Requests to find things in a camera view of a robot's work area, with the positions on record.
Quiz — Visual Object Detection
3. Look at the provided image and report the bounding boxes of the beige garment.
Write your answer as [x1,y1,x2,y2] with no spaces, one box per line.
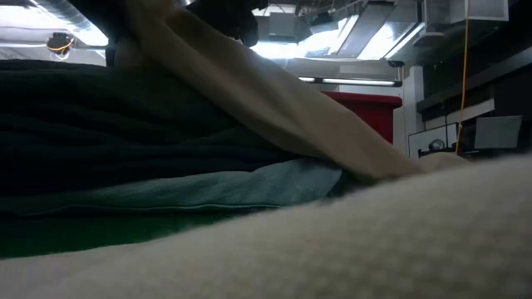
[112,0,471,184]

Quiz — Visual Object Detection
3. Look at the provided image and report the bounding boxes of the dark green garment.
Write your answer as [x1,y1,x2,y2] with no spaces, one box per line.
[0,59,250,138]

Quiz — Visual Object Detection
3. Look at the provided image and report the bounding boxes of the light blue denim jeans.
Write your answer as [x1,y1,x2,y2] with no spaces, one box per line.
[0,157,347,218]

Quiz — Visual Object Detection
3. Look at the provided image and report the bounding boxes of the dark blue fleece garment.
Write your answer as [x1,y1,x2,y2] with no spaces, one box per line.
[0,111,292,167]

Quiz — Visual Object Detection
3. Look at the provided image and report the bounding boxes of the navy blue garment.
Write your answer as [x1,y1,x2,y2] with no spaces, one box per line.
[0,155,300,196]

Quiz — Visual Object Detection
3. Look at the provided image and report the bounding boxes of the white printed tote bag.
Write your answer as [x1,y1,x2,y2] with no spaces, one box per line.
[0,152,532,299]

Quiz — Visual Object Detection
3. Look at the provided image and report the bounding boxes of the red plastic laundry bin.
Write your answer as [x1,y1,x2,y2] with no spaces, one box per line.
[322,91,403,145]

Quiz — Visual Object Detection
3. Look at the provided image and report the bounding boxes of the grey ceiling box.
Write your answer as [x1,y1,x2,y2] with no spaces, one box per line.
[268,11,301,42]

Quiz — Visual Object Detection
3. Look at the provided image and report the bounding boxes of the white board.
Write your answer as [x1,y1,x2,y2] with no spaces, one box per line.
[407,122,461,159]

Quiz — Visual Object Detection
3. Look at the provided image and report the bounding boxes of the grey flat panel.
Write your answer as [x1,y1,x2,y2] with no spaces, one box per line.
[473,115,524,150]

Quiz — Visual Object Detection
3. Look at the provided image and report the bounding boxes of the silver ceiling duct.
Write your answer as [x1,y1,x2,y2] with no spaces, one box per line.
[32,0,110,47]

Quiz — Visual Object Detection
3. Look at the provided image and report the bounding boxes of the yellow cord reel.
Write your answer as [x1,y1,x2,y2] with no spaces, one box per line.
[45,32,76,55]

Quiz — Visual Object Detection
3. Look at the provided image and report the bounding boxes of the yellow hanging cable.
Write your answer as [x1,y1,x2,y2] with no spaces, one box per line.
[455,0,471,155]

